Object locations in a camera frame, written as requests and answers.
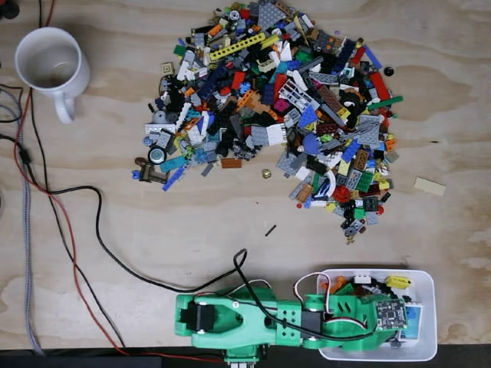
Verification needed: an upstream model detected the orange Lego piece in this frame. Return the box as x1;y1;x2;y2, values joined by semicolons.
321;275;348;292

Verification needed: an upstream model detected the yellow Lego piece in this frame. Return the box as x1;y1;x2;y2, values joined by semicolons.
384;275;414;290

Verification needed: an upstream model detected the blue and white Lego panel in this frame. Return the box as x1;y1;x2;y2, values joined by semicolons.
398;304;424;342

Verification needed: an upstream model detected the white plastic bin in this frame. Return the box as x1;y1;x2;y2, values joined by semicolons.
315;268;439;363

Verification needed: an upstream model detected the tan Lego plate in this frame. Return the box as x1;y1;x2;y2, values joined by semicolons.
413;176;447;197

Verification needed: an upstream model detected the grey square Lego plate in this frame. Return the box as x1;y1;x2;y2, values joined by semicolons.
276;153;308;174

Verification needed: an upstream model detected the blue Lego dome piece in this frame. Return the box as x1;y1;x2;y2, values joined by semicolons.
302;135;321;156

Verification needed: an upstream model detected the white Lego plate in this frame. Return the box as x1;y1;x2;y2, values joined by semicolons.
266;123;287;147

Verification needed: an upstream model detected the blue Lego wedge plate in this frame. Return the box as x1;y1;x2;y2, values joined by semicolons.
296;104;319;130

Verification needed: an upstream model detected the long green Lego plate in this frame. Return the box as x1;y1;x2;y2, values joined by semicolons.
367;95;405;113

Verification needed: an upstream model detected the brown Lego plate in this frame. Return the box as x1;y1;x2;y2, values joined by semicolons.
318;84;347;113

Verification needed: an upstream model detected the long blue Lego plate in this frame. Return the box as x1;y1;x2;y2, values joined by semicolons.
161;166;186;192

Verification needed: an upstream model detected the grey lattice Lego window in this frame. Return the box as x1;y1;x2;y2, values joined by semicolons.
279;79;321;110

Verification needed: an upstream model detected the teal Lego plate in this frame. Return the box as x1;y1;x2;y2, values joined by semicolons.
158;156;186;174

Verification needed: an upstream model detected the long red Lego brick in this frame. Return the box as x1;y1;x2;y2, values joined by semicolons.
368;71;390;99

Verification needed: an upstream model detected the red Lego plate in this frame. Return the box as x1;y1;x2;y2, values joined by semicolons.
272;74;288;101

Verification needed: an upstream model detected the dark brown Lego piece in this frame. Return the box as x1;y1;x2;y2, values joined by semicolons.
137;157;170;183

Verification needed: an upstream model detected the black Lego wheel grey hub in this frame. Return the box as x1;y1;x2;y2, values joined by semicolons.
147;146;169;166

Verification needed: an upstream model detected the yellow Lego technic beam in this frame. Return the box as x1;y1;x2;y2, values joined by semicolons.
209;32;267;62

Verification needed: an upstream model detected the grey ribbed wedge plate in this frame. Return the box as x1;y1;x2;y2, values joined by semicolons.
346;114;385;145

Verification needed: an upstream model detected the light grey long plate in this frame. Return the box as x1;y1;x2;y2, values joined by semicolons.
144;123;177;135

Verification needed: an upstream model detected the large grey wedge plate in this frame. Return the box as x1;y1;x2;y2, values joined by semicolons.
257;0;289;30

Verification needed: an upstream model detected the white ceramic mug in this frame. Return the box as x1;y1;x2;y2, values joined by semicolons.
14;26;91;125

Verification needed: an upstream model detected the bare camera circuit board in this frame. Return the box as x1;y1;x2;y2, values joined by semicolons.
373;298;409;332

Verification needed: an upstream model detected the white red black servo wire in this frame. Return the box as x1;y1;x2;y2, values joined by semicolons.
293;271;371;334

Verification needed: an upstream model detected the long black cable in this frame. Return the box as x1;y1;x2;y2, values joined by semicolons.
28;87;249;350

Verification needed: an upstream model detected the grey braided cable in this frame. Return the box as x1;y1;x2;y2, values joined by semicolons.
0;86;42;356

